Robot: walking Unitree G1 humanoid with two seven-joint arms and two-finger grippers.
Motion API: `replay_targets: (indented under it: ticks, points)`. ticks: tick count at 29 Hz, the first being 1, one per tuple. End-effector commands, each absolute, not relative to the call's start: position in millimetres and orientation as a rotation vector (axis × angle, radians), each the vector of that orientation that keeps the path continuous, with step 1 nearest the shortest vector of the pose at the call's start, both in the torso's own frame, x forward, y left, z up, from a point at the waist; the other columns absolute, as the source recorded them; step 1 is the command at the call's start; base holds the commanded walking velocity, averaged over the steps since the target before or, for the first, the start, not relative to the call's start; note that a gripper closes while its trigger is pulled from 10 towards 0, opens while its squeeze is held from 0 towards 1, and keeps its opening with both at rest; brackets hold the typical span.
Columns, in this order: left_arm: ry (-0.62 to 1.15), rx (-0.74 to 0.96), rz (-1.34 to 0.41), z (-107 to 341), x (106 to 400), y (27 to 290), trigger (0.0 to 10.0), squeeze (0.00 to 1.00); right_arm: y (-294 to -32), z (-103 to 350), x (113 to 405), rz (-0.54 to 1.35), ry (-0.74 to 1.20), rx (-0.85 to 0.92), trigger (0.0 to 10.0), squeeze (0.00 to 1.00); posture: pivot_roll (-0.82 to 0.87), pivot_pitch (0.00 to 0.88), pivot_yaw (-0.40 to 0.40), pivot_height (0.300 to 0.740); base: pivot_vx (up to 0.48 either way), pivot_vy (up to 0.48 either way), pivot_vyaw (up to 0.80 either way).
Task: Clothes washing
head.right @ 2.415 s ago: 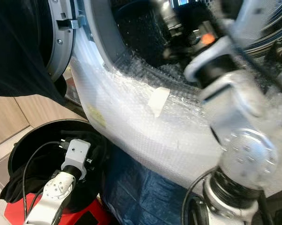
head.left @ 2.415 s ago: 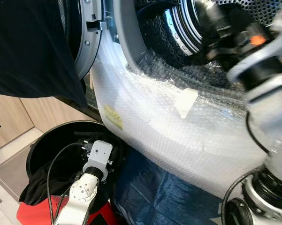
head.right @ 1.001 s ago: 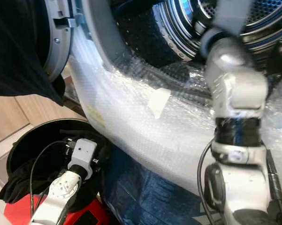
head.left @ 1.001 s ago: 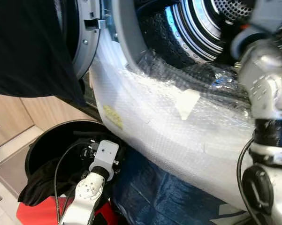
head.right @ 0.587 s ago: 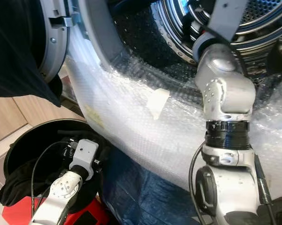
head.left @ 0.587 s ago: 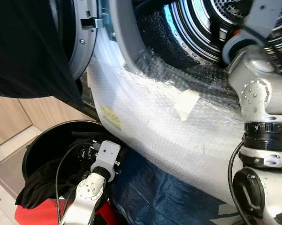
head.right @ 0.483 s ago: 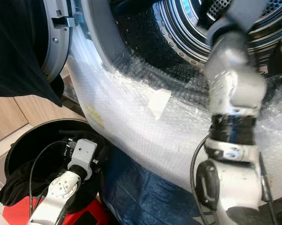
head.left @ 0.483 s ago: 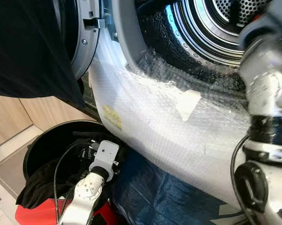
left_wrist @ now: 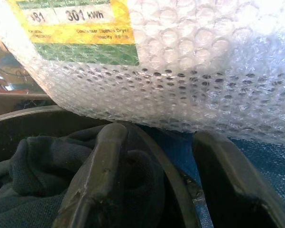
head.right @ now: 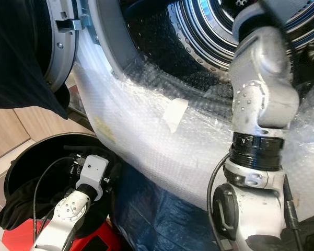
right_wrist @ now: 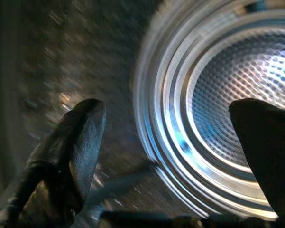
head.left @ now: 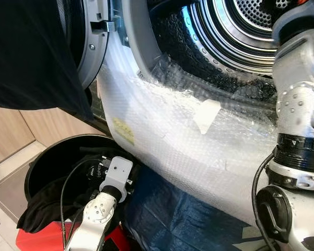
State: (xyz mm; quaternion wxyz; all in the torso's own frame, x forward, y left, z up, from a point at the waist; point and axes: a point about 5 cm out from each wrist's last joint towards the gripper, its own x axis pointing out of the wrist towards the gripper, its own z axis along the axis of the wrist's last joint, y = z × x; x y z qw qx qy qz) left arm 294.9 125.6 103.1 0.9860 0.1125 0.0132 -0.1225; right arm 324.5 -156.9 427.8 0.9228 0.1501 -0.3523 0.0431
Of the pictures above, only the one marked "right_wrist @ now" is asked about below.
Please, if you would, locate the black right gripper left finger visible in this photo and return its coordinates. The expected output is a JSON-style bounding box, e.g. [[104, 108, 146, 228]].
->
[[0, 98, 107, 228]]

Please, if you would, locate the steel washer drum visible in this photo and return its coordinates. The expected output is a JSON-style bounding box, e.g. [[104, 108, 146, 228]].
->
[[14, 0, 285, 223]]

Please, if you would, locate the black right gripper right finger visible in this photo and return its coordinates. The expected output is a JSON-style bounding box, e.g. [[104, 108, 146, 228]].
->
[[228, 97, 285, 223]]

